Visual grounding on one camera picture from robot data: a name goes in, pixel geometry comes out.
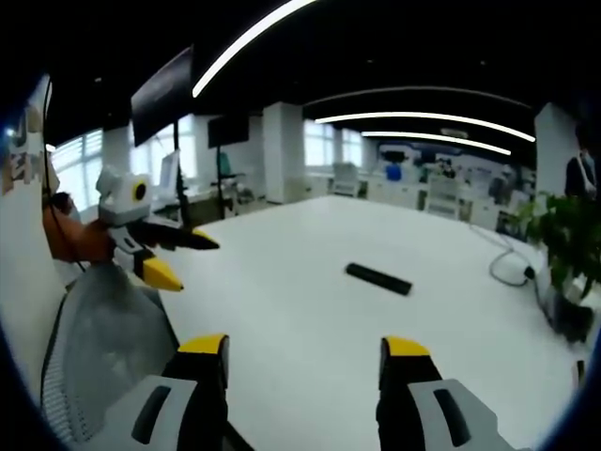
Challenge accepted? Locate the white office chair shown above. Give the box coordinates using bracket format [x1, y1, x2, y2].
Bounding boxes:
[331, 162, 362, 197]
[426, 175, 461, 221]

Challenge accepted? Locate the grey cable on table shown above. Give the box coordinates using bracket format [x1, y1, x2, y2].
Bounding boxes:
[469, 224, 537, 288]

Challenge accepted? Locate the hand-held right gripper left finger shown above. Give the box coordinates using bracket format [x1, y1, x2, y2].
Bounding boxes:
[100, 333, 231, 451]

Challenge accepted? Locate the black remote control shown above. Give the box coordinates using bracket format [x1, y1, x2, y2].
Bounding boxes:
[345, 262, 414, 297]

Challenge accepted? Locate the long ceiling light strip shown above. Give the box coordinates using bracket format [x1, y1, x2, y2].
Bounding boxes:
[191, 0, 321, 100]
[314, 111, 537, 144]

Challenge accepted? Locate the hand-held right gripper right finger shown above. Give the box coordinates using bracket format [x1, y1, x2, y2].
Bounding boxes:
[375, 335, 532, 451]

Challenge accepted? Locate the wall poster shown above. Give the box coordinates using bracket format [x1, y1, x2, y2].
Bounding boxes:
[0, 74, 54, 196]

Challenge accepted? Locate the black screen stand pole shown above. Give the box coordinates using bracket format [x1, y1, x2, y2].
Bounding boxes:
[172, 120, 193, 236]

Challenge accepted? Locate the large black display screen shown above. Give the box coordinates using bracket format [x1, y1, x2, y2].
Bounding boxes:
[130, 44, 195, 148]

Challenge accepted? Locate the grey mesh office chair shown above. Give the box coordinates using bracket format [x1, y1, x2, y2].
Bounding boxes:
[39, 259, 180, 448]

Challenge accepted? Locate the green potted plant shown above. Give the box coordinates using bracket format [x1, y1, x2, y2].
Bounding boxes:
[509, 190, 601, 347]

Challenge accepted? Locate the small black display screen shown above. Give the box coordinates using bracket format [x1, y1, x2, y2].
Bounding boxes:
[207, 114, 251, 148]

